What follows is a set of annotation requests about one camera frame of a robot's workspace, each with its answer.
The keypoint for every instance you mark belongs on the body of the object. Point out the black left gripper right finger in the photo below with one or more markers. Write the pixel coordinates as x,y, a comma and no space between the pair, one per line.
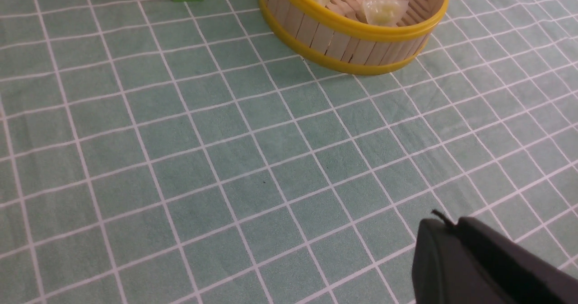
521,276

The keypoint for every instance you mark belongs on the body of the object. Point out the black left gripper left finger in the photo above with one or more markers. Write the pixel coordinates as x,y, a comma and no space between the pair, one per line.
444,271

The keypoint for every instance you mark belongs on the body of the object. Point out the translucent green dumpling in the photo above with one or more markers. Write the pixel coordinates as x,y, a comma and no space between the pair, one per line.
385,13

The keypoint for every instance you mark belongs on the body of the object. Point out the bamboo steamer tray yellow rim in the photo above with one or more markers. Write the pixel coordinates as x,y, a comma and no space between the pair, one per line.
338,37

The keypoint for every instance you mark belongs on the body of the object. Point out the green checkered tablecloth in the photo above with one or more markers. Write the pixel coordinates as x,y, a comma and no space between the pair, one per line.
155,152

